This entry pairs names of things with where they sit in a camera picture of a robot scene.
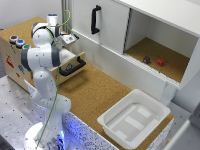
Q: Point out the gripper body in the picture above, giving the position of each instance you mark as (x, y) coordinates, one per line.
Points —
(69, 39)

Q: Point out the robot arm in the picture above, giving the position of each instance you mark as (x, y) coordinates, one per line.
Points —
(43, 83)

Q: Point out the wooden drawer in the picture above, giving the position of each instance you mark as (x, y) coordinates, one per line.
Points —
(74, 55)

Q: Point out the wooden drawer box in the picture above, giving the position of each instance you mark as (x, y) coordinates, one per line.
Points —
(20, 29)

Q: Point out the green button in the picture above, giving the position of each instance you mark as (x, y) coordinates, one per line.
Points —
(26, 47)

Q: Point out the white sliding door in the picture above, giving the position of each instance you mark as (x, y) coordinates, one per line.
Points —
(111, 23)

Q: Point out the blue button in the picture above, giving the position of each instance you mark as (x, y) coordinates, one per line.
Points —
(20, 42)

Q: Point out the red button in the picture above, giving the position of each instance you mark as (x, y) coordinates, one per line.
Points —
(14, 38)

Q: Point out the purple block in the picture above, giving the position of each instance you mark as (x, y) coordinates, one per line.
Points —
(146, 59)

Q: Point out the white plastic box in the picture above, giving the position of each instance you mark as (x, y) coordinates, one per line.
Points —
(133, 121)

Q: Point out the white cabinet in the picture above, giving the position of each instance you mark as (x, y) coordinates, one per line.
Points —
(173, 13)

